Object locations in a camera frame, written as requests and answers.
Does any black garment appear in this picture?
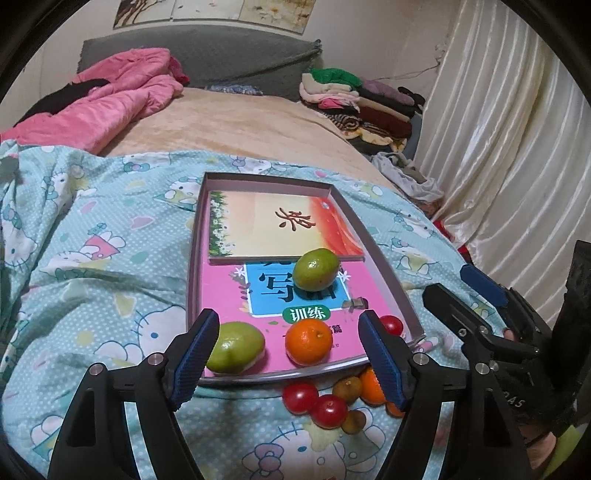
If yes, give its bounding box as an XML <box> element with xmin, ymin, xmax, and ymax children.
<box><xmin>14</xmin><ymin>78</ymin><xmax>112</xmax><ymax>127</ymax></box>

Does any cartoon printed blue blanket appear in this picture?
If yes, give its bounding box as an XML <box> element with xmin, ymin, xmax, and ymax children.
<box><xmin>0</xmin><ymin>141</ymin><xmax>509</xmax><ymax>480</ymax></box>

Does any white crumpled garment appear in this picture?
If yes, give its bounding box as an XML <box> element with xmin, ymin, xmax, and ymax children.
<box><xmin>372</xmin><ymin>151</ymin><xmax>446</xmax><ymax>204</ymax></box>

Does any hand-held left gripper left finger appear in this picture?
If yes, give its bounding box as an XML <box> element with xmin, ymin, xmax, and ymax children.
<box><xmin>47</xmin><ymin>308</ymin><xmax>221</xmax><ymax>480</ymax></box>

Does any shallow grey cardboard tray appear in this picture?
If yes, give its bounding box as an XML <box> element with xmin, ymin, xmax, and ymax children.
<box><xmin>186</xmin><ymin>172</ymin><xmax>426</xmax><ymax>386</ymax></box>

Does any green mango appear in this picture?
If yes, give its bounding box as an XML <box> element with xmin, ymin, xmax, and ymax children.
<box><xmin>293</xmin><ymin>248</ymin><xmax>342</xmax><ymax>292</ymax></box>
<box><xmin>205</xmin><ymin>322</ymin><xmax>266</xmax><ymax>374</ymax></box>

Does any thin wall cable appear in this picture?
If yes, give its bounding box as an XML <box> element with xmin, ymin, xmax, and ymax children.
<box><xmin>399</xmin><ymin>41</ymin><xmax>446</xmax><ymax>79</ymax></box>

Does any cream satin curtain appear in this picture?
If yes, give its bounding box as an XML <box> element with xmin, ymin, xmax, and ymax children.
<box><xmin>413</xmin><ymin>0</ymin><xmax>591</xmax><ymax>333</ymax></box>

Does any small brown fruit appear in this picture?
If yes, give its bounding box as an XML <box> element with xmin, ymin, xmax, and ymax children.
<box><xmin>332</xmin><ymin>376</ymin><xmax>363</xmax><ymax>401</ymax></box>
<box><xmin>342</xmin><ymin>410</ymin><xmax>368</xmax><ymax>435</ymax></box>

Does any beige bed blanket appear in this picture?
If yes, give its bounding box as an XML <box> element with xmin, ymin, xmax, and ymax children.
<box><xmin>99</xmin><ymin>85</ymin><xmax>389</xmax><ymax>185</ymax></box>

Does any dark patterned pillow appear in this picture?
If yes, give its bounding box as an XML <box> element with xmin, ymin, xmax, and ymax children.
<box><xmin>203</xmin><ymin>83</ymin><xmax>264</xmax><ymax>97</ymax></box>

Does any orange cover book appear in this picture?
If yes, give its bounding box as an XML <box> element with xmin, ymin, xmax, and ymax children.
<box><xmin>208</xmin><ymin>189</ymin><xmax>365</xmax><ymax>266</ymax></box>

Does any pink cover book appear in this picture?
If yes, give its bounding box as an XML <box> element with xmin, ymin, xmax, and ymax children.
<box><xmin>198</xmin><ymin>258</ymin><xmax>411</xmax><ymax>377</ymax></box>

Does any pink quilt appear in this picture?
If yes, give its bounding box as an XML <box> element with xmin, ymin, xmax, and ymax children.
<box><xmin>2</xmin><ymin>48</ymin><xmax>190</xmax><ymax>155</ymax></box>

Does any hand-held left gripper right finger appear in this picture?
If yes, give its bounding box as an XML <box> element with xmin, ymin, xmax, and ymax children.
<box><xmin>358</xmin><ymin>310</ymin><xmax>527</xmax><ymax>480</ymax></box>

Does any pile of folded clothes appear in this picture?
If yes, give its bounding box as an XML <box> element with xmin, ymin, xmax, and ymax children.
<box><xmin>299</xmin><ymin>67</ymin><xmax>426</xmax><ymax>153</ymax></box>

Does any grey padded headboard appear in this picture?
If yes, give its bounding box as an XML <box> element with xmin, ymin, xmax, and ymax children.
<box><xmin>76</xmin><ymin>30</ymin><xmax>324</xmax><ymax>102</ymax></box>

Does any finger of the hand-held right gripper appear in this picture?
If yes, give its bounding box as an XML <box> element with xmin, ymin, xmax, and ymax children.
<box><xmin>460</xmin><ymin>264</ymin><xmax>523</xmax><ymax>325</ymax></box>
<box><xmin>422</xmin><ymin>283</ymin><xmax>543</xmax><ymax>384</ymax></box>

